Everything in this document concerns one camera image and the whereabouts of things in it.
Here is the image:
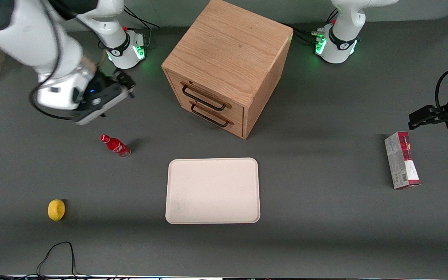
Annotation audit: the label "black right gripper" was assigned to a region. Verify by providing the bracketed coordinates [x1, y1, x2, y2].
[76, 69, 136, 114]

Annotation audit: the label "black metal drawer handle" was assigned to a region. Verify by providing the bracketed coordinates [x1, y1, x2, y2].
[180, 82, 233, 112]
[189, 100, 235, 128]

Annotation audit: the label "wooden drawer with black handle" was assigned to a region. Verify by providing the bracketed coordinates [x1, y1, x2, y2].
[168, 71, 245, 122]
[177, 93, 245, 138]

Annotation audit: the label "wooden drawer cabinet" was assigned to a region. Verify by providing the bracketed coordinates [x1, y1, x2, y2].
[161, 0, 294, 140]

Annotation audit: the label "red and white carton box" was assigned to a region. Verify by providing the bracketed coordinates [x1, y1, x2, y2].
[384, 131, 420, 190]

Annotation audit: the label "red cola bottle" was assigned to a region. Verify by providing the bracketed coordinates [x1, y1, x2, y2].
[100, 134, 131, 158]

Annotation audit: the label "beige rectangular tray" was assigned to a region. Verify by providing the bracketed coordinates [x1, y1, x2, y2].
[165, 157, 261, 224]

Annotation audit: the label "yellow lemon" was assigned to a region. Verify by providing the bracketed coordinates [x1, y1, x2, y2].
[48, 199, 66, 221]

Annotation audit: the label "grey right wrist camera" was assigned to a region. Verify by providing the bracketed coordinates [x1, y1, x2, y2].
[72, 93, 125, 126]

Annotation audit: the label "black cables at right base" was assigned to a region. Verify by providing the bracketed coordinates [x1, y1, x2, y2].
[123, 5, 161, 48]

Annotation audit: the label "black cables at base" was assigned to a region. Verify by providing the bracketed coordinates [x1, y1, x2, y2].
[285, 23, 326, 44]
[123, 5, 161, 48]

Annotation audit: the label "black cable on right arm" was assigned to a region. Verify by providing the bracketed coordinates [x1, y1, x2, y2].
[29, 0, 104, 121]

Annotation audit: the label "black cables at left base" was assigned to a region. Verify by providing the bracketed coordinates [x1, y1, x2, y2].
[285, 23, 326, 44]

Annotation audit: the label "black cable at table edge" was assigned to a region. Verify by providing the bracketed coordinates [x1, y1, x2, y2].
[36, 241, 78, 279]

